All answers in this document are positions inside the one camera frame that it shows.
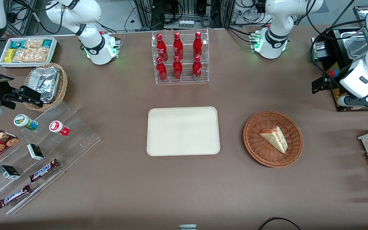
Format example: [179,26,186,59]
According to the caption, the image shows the triangular sandwich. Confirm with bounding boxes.
[259,126,288,154]

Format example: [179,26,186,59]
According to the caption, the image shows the light wicker basket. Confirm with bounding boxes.
[24,62,68,112]

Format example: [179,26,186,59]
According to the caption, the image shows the round brown wicker basket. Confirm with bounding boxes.
[243,111,303,168]

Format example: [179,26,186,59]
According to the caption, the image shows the beige plastic tray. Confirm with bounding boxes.
[146,106,220,157]

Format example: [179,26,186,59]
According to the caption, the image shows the silver foil package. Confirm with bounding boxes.
[27,67,60,103]

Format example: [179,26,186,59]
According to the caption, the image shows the green lidded cup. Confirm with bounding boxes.
[14,114,39,131]

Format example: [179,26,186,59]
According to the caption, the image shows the white plastic snack bin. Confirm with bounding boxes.
[0,37,58,68]

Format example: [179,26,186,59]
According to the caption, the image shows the yellow snack packet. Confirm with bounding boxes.
[4,48,16,63]

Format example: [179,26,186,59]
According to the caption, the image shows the large clear peanut bag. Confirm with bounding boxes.
[13,47,50,63]

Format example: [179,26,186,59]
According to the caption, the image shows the black yellow food warmer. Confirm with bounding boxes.
[310,5,368,112]

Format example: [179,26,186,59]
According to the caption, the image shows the red lidded cup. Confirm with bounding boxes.
[49,120,70,137]

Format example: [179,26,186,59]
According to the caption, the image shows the small clear peanut bag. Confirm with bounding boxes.
[24,39,44,49]

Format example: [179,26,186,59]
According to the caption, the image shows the small black box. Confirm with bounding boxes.
[0,165,21,180]
[27,143,45,161]

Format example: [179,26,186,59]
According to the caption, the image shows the clear acrylic stepped shelf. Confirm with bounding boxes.
[0,101,102,215]

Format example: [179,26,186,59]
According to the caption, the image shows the snickers bar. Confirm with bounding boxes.
[0,184,31,209]
[29,159,59,183]

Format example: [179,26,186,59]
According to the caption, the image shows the red soda bottle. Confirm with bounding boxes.
[172,55,183,80]
[193,31,203,58]
[192,55,203,79]
[156,34,169,62]
[173,32,184,60]
[156,57,168,81]

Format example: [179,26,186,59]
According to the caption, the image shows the clear acrylic bottle rack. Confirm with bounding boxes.
[151,28,210,84]

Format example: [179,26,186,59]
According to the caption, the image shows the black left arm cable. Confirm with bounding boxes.
[306,0,368,88]

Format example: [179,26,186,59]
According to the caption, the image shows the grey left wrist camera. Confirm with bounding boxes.
[337,95,368,108]

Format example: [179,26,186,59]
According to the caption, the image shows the black cable loop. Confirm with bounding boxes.
[258,217,302,230]

